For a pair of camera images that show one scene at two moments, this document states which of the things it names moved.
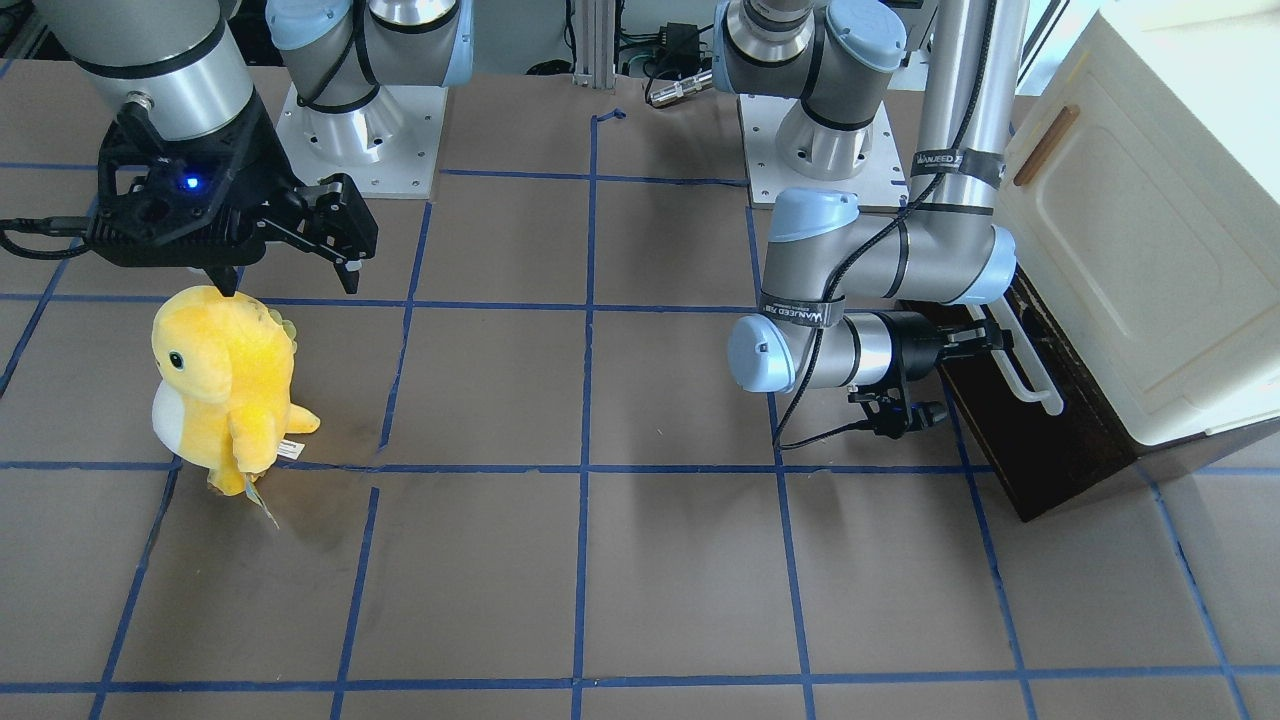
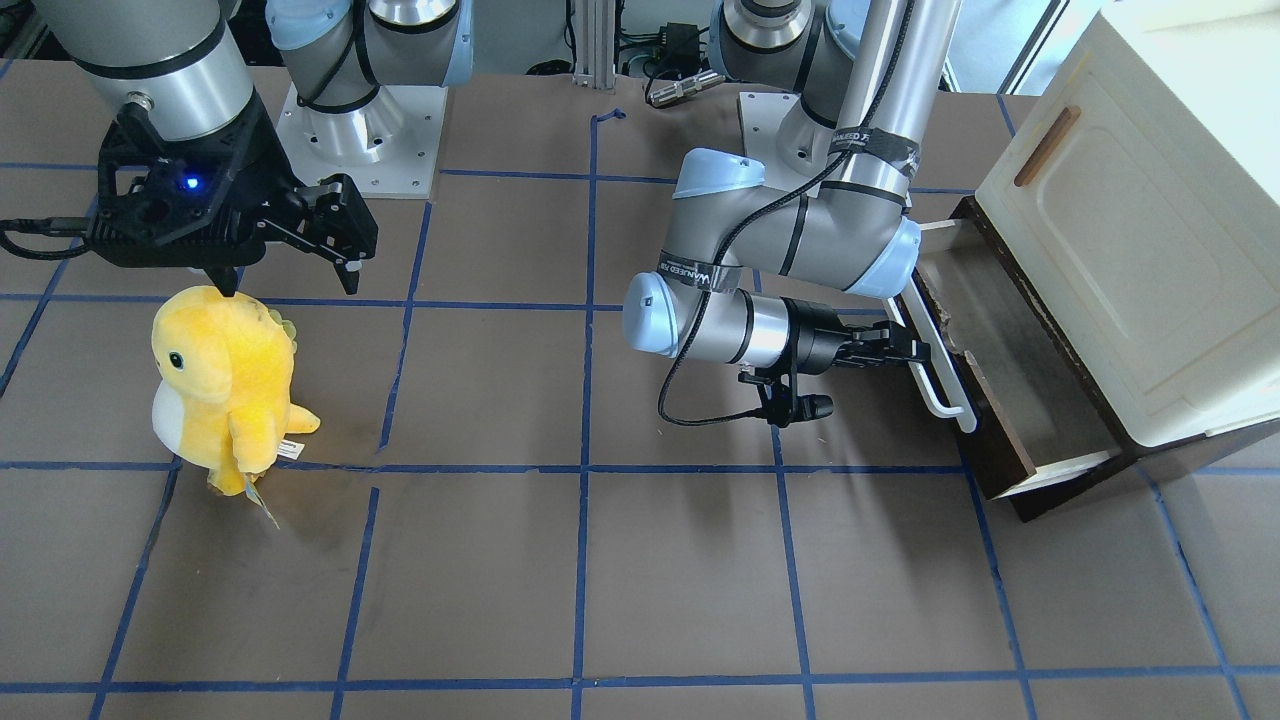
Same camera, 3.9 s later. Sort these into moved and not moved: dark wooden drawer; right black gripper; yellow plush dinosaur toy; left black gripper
Moved: right black gripper
Not moved: left black gripper; dark wooden drawer; yellow plush dinosaur toy
